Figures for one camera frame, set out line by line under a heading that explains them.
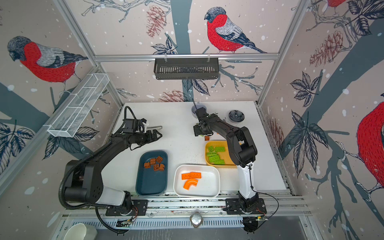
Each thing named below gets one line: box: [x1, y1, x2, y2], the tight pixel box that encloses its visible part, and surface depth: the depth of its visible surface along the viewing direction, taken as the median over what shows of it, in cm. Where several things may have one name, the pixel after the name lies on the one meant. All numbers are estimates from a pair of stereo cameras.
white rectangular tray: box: [173, 164, 221, 199], surface depth 83 cm
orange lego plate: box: [181, 173, 192, 180], surface depth 85 cm
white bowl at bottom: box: [63, 223, 87, 240], surface depth 62 cm
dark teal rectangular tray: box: [135, 150, 169, 197], surface depth 85 cm
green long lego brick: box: [213, 159, 225, 165], surface depth 90 cm
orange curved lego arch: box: [183, 178, 198, 191], surface depth 82 cm
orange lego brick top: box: [190, 172, 202, 179], surface depth 85 cm
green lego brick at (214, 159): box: [209, 154, 220, 163], surface depth 90 cm
